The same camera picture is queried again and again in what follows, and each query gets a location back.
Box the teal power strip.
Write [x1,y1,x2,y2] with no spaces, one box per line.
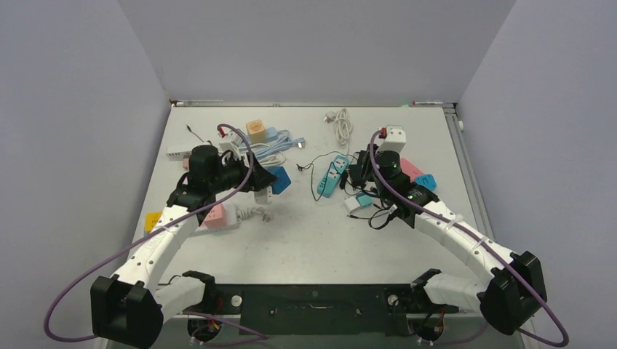
[317,155,350,198]

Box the yellow socket block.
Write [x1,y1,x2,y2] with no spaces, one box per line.
[143,211,162,236]

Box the pink triangular socket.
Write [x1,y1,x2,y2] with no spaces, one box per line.
[400,158,425,182]

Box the black thin adapter cable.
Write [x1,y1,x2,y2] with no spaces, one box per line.
[295,150,360,186]

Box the teal usb charger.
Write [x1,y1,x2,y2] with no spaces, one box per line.
[355,193,373,208]

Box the light blue power strip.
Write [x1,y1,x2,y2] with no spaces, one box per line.
[263,127,278,143]

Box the blue white small adapter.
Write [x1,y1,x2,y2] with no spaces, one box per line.
[266,166,291,195]

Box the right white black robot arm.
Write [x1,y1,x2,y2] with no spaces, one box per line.
[350,151,547,335]

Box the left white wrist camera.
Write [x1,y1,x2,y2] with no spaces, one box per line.
[217,127,250,160]

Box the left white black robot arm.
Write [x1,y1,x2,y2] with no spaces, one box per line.
[90,145,277,348]

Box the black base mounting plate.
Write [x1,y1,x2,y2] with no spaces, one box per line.
[188,284,458,335]

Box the light blue coiled cable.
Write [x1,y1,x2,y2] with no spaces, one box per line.
[248,129,306,167]

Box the white curly cord with plug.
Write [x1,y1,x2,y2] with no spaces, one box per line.
[236,205,275,224]

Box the white charger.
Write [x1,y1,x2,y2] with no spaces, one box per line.
[254,186,273,205]

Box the pink cube socket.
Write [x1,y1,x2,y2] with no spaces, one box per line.
[201,204,227,230]

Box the orange cube socket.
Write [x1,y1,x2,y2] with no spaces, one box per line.
[246,119,266,143]

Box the blue square plug adapter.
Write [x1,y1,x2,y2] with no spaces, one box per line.
[414,174,437,190]

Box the white long power strip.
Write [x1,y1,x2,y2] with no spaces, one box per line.
[166,144,194,161]

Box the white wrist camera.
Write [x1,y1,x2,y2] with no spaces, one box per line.
[217,127,250,160]
[377,125,407,153]

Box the white coiled cable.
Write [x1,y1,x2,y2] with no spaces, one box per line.
[324,108,354,148]

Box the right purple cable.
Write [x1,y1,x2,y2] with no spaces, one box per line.
[368,129,570,348]

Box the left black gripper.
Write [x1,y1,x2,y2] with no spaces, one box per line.
[208,152,276,194]

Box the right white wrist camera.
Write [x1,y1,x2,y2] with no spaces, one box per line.
[377,125,407,153]

